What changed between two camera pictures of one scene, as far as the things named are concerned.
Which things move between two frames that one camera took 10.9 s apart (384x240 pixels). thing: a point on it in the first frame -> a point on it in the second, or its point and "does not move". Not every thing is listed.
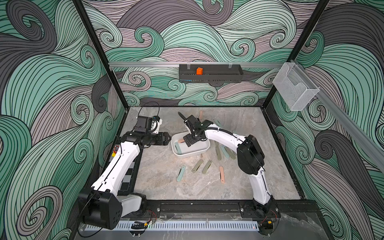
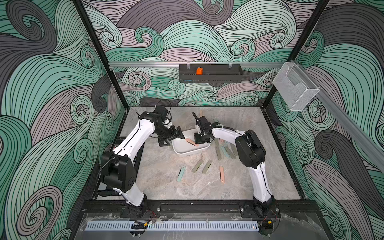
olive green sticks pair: x=198 y=164 does not move
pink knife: x=222 y=174 does not move
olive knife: x=206 y=167 does not move
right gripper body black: x=194 y=138 -> x=202 y=137
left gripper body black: x=157 y=139 -> x=165 y=134
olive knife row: x=218 y=152 does not move
